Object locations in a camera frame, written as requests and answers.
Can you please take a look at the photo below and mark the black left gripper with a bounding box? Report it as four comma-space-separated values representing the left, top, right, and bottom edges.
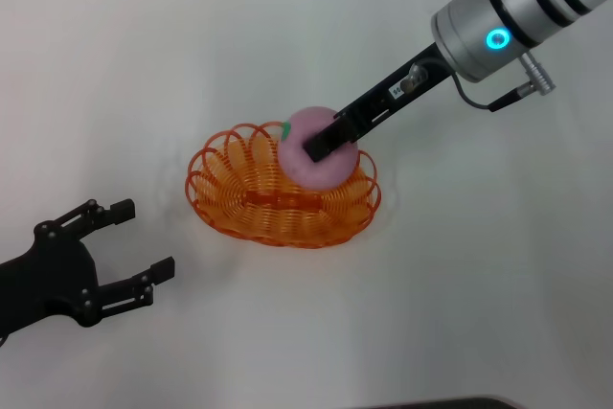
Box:
0, 197, 176, 339

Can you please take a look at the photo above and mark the orange plastic wicker basket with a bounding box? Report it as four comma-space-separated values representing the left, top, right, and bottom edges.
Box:
185, 120, 383, 248

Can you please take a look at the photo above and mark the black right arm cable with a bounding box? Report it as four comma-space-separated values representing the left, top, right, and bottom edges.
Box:
449, 52, 558, 114

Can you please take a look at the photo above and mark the pink toy peach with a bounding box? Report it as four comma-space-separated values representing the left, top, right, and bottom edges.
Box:
278, 105, 359, 192

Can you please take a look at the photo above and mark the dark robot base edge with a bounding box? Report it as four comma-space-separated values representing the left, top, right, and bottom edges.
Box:
382, 396, 521, 409

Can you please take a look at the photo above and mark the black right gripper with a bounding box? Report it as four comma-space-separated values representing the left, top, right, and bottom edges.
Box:
302, 42, 454, 164

